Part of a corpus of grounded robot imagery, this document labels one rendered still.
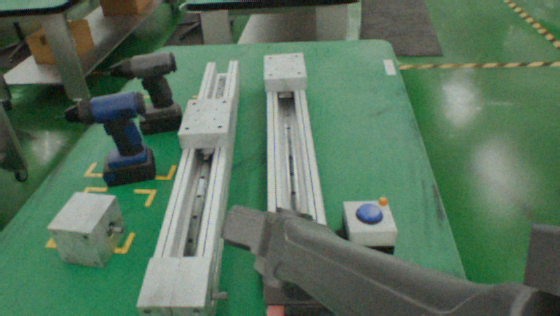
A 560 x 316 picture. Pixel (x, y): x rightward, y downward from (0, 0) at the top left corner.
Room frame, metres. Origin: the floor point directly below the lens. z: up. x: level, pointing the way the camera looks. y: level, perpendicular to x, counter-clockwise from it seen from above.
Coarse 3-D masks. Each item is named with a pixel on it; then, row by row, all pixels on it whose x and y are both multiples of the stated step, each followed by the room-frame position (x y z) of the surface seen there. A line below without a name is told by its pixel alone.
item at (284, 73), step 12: (276, 60) 1.13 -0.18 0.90; (288, 60) 1.11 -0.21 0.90; (300, 60) 1.10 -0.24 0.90; (276, 72) 1.05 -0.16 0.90; (288, 72) 1.04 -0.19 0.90; (300, 72) 1.03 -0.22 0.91; (276, 84) 1.01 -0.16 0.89; (288, 84) 1.01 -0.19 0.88; (300, 84) 1.00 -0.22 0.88; (288, 96) 1.02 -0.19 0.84
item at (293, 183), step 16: (272, 96) 0.99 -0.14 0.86; (304, 96) 0.97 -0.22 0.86; (272, 112) 0.91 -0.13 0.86; (288, 112) 0.94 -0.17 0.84; (304, 112) 0.89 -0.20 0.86; (272, 128) 0.83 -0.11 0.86; (288, 128) 0.87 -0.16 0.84; (304, 128) 0.82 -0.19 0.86; (272, 144) 0.77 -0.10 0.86; (288, 144) 0.80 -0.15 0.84; (304, 144) 0.75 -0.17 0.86; (272, 160) 0.71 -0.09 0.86; (288, 160) 0.74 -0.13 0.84; (304, 160) 0.70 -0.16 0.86; (272, 176) 0.66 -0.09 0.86; (288, 176) 0.69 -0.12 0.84; (304, 176) 0.65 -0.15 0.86; (272, 192) 0.61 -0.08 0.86; (288, 192) 0.65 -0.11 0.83; (304, 192) 0.64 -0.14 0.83; (320, 192) 0.59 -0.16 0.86; (272, 208) 0.57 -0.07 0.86; (288, 208) 0.60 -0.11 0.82; (304, 208) 0.60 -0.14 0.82; (320, 208) 0.55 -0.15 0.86
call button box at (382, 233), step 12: (348, 204) 0.58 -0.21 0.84; (360, 204) 0.57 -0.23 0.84; (348, 216) 0.55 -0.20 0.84; (384, 216) 0.53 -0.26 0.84; (348, 228) 0.52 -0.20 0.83; (360, 228) 0.51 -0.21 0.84; (372, 228) 0.51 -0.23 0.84; (384, 228) 0.51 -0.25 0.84; (348, 240) 0.52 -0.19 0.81; (360, 240) 0.51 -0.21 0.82; (372, 240) 0.50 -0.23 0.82; (384, 240) 0.50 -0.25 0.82; (384, 252) 0.50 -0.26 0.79
